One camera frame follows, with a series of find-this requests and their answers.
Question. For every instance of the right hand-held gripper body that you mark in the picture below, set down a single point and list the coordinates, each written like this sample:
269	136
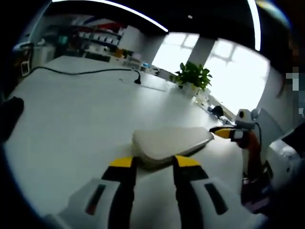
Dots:
245	118

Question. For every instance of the storage shelf with white bins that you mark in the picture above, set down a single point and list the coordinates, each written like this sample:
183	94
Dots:
100	38

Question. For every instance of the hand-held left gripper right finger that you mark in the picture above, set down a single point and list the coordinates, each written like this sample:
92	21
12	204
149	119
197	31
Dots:
195	195

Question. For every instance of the black round object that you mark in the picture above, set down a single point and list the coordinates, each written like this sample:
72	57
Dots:
217	111

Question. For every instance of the ceiling light strip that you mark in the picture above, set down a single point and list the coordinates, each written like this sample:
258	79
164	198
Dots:
133	13
255	23

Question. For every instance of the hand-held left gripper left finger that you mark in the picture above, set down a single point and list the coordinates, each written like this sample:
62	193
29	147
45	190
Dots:
119	195

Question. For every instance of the person's black printed shirt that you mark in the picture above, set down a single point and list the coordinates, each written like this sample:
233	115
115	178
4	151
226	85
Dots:
255	195

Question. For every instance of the beige cutlery case lid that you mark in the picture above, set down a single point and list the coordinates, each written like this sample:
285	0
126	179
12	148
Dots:
171	140

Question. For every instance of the potted green plant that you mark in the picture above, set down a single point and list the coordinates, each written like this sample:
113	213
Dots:
194	75

